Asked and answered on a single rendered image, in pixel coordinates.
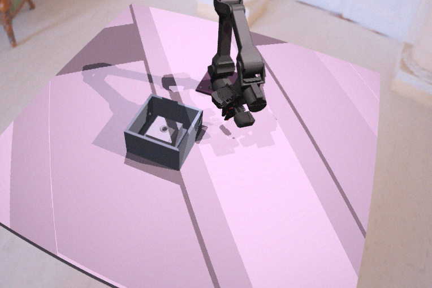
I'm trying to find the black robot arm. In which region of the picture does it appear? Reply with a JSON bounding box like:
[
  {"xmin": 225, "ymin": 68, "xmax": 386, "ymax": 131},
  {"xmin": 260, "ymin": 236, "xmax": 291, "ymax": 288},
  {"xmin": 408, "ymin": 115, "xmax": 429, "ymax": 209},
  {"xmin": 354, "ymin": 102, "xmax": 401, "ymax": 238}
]
[{"xmin": 208, "ymin": 0, "xmax": 267, "ymax": 113}]

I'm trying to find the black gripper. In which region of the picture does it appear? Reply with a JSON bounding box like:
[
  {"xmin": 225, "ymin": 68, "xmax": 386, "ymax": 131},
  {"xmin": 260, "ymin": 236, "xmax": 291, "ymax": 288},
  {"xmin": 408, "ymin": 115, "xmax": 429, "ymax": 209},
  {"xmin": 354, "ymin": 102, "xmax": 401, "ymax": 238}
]
[{"xmin": 213, "ymin": 79, "xmax": 256, "ymax": 128}]

